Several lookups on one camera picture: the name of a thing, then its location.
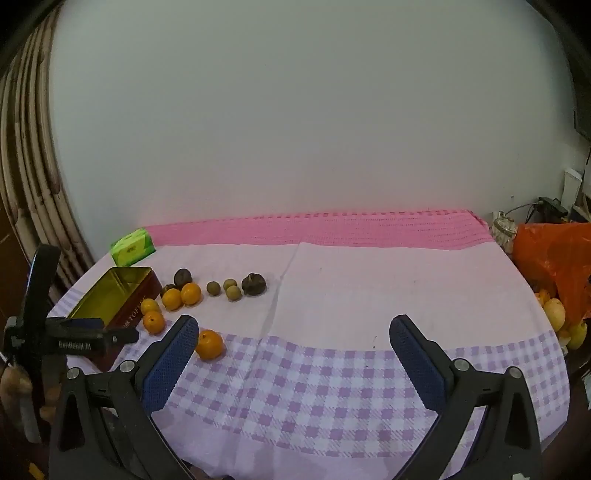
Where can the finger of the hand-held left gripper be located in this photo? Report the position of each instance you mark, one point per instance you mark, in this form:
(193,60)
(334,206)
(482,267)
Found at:
(121,337)

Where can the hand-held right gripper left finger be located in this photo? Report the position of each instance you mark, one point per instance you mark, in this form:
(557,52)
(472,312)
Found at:
(171,364)

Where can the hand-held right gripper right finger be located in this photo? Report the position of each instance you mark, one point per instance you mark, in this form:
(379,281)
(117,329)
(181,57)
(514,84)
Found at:
(418,364)

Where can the gold metal tin box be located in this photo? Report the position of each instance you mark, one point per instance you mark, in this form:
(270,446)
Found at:
(134,304)

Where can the orange mandarin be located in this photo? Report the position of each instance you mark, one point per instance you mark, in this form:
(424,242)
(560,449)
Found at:
(153,322)
(191,293)
(171,299)
(149,306)
(210,345)

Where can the dark brown mangosteen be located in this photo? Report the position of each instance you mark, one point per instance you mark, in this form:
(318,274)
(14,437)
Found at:
(183,278)
(253,284)

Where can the person's left hand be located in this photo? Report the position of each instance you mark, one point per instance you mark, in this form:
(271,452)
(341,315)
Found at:
(10,385)

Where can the small brown longan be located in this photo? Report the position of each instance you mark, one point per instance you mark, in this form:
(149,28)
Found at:
(213,288)
(229,284)
(233,292)

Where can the green tissue pack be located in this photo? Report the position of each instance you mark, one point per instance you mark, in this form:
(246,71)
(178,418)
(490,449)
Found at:
(131,248)

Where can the purple checked white tablecloth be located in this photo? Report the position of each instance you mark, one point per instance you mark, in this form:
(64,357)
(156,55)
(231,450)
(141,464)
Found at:
(332,295)

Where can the beige patterned curtain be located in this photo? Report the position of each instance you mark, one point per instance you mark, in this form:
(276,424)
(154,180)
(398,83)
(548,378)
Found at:
(32,161)

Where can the yellow mango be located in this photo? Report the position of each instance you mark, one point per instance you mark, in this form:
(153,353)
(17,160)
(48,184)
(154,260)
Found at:
(577,335)
(554,313)

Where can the glass jar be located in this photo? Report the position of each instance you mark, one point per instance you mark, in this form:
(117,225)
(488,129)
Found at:
(504,230)

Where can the pink foam mat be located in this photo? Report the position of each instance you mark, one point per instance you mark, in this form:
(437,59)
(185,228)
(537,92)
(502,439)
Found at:
(323,228)

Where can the orange plastic bag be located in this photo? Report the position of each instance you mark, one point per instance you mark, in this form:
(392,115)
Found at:
(554,254)

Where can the black power strip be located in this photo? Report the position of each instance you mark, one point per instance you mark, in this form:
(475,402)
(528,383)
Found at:
(553,206)

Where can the white box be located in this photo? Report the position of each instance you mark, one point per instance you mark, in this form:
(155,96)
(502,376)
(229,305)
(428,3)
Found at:
(571,187)

